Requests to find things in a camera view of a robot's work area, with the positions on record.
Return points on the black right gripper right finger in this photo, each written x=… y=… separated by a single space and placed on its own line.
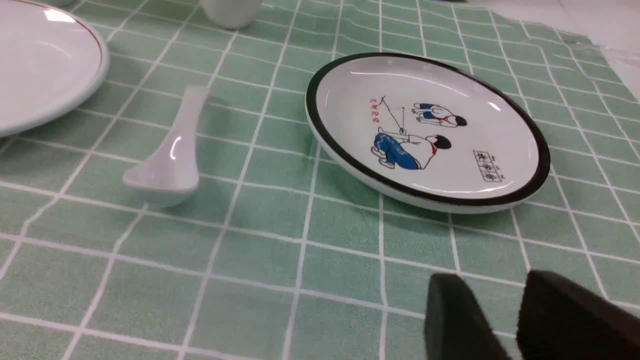
x=559 y=319

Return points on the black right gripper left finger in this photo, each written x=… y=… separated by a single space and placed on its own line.
x=455 y=326

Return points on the plain white ceramic spoon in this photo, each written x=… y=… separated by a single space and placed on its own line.
x=170 y=175

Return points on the pale blue ceramic cup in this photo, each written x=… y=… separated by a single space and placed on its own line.
x=231 y=14

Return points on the green checked tablecloth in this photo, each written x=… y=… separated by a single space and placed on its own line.
x=280 y=254

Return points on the black-rimmed cartoon plate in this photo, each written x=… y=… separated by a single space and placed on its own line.
x=426 y=133

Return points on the large pale blue plate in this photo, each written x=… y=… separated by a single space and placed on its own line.
x=51 y=62

